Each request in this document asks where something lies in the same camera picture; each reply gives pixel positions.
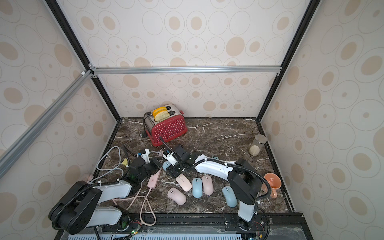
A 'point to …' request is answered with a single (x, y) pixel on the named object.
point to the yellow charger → (125, 161)
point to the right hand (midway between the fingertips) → (169, 174)
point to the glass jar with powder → (259, 141)
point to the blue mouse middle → (197, 187)
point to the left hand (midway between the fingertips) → (169, 157)
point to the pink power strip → (153, 181)
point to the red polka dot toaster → (172, 127)
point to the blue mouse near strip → (166, 164)
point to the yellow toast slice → (160, 113)
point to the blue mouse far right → (230, 198)
